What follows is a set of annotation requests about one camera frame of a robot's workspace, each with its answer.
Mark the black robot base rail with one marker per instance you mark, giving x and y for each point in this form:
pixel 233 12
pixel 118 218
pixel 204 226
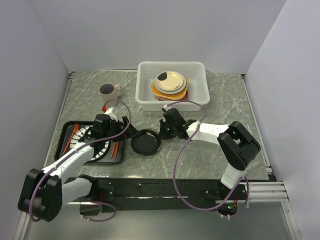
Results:
pixel 136 194

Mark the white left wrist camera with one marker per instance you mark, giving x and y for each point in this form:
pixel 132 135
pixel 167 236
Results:
pixel 111 111

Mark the white plastic bin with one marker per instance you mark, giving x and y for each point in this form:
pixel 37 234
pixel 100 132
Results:
pixel 170 77

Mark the glossy black plate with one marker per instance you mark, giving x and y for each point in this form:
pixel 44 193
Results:
pixel 146 142

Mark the orange chopstick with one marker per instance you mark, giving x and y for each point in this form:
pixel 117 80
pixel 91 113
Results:
pixel 113 150
pixel 117 150

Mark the white ceramic bowl plate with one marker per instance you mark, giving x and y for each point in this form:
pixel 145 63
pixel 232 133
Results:
pixel 186 83

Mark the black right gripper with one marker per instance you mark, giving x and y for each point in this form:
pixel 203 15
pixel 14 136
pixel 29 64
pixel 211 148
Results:
pixel 163 135

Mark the white blue striped plate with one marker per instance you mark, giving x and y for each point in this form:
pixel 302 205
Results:
pixel 81 133

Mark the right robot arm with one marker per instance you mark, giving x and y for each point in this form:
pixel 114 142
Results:
pixel 236 142

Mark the black serving tray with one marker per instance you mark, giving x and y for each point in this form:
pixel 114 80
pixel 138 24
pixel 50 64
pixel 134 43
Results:
pixel 112 157

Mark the beige ceramic mug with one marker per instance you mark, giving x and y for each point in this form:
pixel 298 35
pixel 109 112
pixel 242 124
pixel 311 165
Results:
pixel 110 93

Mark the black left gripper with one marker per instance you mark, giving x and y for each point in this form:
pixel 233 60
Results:
pixel 130 131

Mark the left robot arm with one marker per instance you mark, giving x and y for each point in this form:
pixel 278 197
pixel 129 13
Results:
pixel 46 191

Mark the beige plate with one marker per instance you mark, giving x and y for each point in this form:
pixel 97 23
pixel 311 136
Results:
pixel 170 81

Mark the woven bamboo plate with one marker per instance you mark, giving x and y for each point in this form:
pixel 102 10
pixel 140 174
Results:
pixel 171 96

